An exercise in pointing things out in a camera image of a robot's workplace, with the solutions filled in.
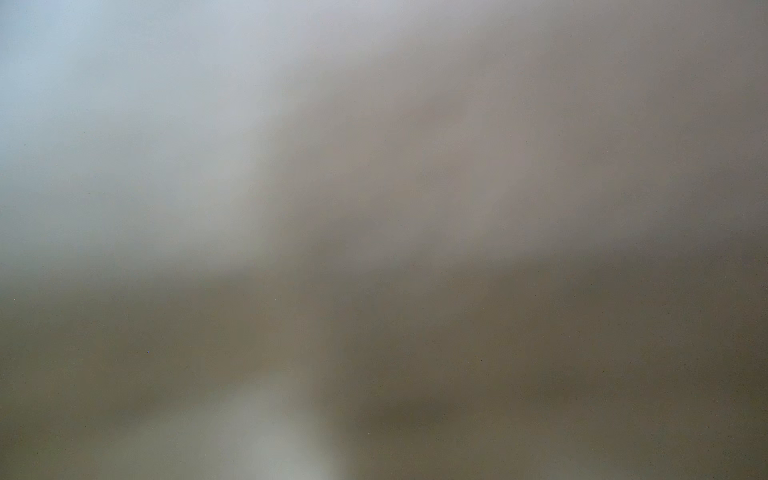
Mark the white canvas tote bag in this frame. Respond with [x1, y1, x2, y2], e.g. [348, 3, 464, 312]
[1, 1, 767, 479]

